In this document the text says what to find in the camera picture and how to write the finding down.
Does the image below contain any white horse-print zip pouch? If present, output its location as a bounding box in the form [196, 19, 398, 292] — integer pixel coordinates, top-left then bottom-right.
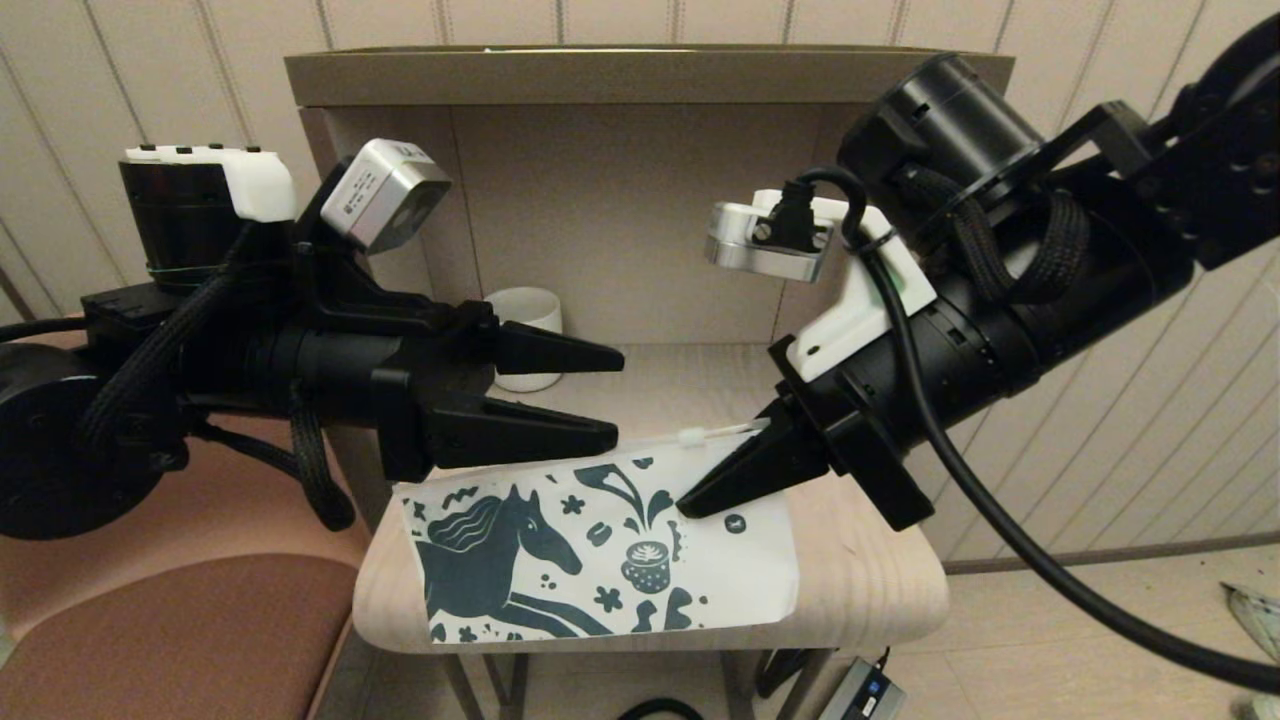
[393, 420, 801, 646]

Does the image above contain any grey wrapper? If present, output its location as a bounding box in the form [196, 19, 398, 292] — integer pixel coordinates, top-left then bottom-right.
[1220, 584, 1280, 666]

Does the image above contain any white ribbed ceramic mug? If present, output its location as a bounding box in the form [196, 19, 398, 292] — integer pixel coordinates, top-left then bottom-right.
[485, 287, 564, 393]

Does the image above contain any beige wooden hutch desk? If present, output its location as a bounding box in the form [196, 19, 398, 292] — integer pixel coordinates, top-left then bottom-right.
[285, 45, 1013, 720]

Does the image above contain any grey power adapter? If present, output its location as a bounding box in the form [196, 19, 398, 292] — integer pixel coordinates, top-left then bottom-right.
[818, 658, 907, 720]

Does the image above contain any pink upholstered chair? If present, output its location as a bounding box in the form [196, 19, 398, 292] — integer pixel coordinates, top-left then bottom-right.
[0, 320, 376, 720]

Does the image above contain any black right camera cable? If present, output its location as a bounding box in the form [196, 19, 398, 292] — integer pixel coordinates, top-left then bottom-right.
[785, 168, 1280, 693]

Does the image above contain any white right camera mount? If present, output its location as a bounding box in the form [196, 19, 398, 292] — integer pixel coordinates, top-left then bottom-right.
[755, 190, 938, 383]

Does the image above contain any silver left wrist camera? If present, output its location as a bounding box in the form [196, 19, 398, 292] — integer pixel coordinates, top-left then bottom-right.
[320, 138, 453, 256]

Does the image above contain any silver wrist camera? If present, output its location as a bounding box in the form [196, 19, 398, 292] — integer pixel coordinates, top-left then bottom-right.
[320, 138, 453, 256]
[705, 200, 836, 284]

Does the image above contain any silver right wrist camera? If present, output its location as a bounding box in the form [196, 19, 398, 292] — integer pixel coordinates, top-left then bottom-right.
[705, 200, 836, 284]

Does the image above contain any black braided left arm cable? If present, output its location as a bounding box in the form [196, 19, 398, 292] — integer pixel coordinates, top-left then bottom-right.
[80, 225, 356, 533]

